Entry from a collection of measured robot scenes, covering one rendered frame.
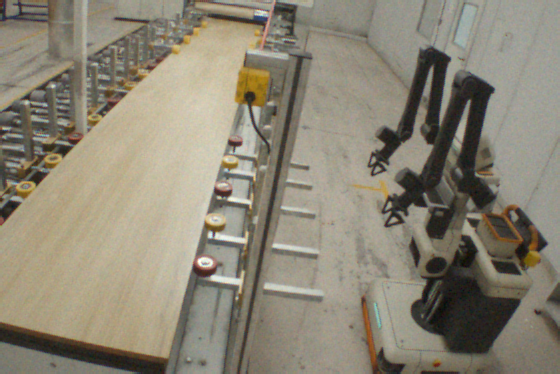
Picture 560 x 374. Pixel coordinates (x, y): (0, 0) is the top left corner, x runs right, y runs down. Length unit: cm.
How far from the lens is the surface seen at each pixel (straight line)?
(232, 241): 166
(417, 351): 225
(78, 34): 218
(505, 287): 208
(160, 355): 117
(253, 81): 70
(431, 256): 201
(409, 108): 194
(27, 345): 135
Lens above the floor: 185
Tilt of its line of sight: 30 degrees down
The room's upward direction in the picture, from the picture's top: 12 degrees clockwise
